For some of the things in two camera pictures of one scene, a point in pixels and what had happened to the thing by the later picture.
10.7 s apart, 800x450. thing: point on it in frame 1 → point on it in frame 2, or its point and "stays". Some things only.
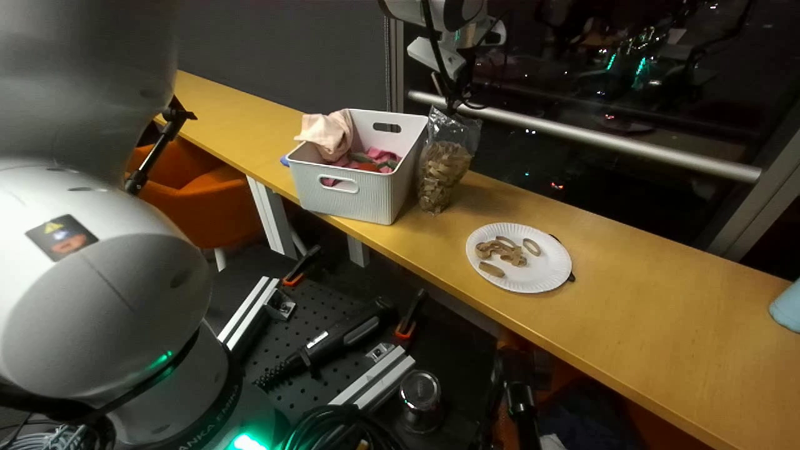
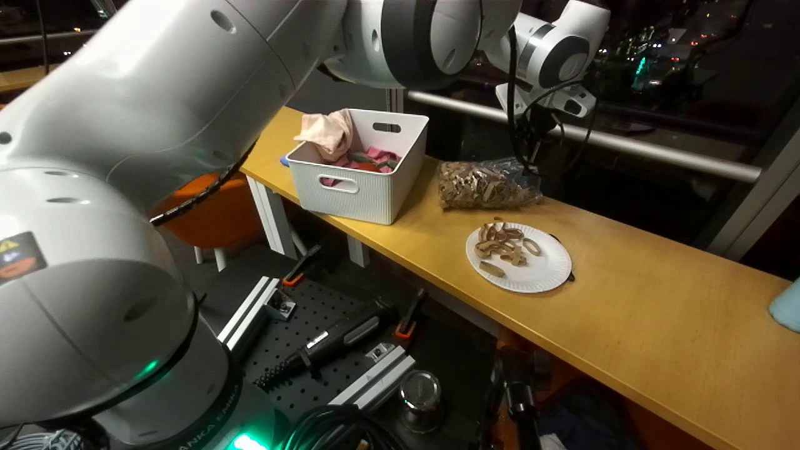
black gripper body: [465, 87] → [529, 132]
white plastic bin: [364, 191] stays
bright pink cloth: [366, 158] stays
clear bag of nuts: [446, 156] → [495, 184]
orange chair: [209, 196] stays
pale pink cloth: [336, 133] stays
